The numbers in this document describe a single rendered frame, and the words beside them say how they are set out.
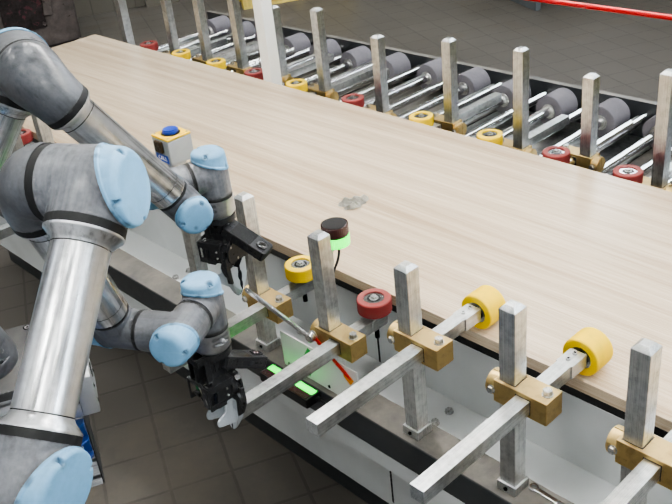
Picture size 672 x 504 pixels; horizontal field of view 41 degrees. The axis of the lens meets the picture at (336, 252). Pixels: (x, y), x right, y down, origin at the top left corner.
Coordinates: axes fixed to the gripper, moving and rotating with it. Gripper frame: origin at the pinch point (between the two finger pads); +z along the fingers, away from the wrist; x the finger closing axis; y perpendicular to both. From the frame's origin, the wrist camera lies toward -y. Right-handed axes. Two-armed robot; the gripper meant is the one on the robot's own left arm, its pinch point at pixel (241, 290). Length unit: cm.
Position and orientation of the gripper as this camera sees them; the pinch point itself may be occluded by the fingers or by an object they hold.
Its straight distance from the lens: 207.9
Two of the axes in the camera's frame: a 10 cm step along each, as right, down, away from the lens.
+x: -4.4, 4.9, -7.5
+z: 1.0, 8.6, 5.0
